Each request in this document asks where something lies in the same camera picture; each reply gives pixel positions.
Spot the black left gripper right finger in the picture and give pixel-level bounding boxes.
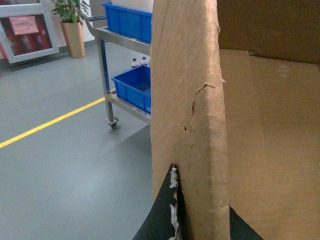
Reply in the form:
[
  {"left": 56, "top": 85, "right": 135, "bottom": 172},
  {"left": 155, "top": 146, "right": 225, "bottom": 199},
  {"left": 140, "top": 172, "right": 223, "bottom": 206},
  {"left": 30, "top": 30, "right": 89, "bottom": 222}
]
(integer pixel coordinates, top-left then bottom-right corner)
[{"left": 229, "top": 206, "right": 263, "bottom": 240}]

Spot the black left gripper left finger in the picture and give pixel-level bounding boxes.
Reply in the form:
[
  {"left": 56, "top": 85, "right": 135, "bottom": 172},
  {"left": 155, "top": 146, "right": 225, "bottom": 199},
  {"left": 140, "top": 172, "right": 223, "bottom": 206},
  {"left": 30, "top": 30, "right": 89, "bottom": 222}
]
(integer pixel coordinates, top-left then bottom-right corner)
[{"left": 133, "top": 163, "right": 185, "bottom": 240}]

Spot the large cardboard box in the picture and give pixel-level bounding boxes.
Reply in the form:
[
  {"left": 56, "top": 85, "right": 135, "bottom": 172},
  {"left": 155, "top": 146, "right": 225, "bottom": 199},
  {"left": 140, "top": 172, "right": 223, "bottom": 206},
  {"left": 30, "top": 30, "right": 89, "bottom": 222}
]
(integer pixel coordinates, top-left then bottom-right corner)
[{"left": 150, "top": 0, "right": 320, "bottom": 240}]

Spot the stainless steel trolley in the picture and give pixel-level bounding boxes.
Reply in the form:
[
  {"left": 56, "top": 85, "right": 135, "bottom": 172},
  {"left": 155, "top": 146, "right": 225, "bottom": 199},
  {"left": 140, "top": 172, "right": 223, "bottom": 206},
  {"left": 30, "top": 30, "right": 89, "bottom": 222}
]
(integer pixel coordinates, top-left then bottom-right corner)
[{"left": 87, "top": 15, "right": 152, "bottom": 130}]

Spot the blue plastic bin lower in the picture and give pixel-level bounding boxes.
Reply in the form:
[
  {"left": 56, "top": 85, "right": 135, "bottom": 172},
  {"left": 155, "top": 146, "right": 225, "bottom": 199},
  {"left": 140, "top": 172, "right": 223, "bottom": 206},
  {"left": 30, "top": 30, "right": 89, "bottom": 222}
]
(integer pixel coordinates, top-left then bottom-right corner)
[{"left": 112, "top": 65, "right": 151, "bottom": 114}]

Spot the blue plastic bin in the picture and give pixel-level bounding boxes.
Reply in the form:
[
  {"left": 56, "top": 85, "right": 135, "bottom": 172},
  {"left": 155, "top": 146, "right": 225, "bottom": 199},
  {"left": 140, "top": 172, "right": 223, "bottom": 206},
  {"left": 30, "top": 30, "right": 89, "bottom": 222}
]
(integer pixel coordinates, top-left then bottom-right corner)
[
  {"left": 101, "top": 2, "right": 152, "bottom": 44},
  {"left": 112, "top": 65, "right": 151, "bottom": 114}
]

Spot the purple capped bottle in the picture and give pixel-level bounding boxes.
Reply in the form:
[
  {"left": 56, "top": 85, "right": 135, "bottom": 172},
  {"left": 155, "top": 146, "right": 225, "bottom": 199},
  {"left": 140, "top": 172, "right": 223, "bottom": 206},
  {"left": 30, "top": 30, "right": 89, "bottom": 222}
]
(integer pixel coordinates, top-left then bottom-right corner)
[
  {"left": 131, "top": 58, "right": 140, "bottom": 68},
  {"left": 140, "top": 56, "right": 148, "bottom": 66}
]

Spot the blue plastic bin upper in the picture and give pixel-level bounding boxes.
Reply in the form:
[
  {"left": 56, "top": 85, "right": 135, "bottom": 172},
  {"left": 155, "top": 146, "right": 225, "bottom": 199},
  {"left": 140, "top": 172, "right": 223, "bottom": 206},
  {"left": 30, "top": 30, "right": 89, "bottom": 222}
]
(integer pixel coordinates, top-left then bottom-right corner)
[{"left": 101, "top": 2, "right": 152, "bottom": 44}]

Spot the gold plant pot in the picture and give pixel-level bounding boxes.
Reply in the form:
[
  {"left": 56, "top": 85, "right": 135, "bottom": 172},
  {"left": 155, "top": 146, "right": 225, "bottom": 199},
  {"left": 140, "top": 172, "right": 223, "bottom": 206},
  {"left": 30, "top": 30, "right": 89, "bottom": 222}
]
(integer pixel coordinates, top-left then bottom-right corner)
[{"left": 60, "top": 22, "right": 85, "bottom": 59}]

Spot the green potted plant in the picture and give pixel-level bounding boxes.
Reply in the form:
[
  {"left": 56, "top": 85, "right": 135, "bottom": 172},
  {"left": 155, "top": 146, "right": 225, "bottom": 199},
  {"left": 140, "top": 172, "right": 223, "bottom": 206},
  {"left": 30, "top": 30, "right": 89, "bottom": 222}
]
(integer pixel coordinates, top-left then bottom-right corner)
[{"left": 51, "top": 0, "right": 90, "bottom": 25}]

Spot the white framed fire cabinet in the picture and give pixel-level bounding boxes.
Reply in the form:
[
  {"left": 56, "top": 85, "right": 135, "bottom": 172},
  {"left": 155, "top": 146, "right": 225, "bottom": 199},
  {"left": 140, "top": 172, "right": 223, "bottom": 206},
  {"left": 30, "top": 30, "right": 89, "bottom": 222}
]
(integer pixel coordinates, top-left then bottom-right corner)
[{"left": 0, "top": 0, "right": 59, "bottom": 64}]

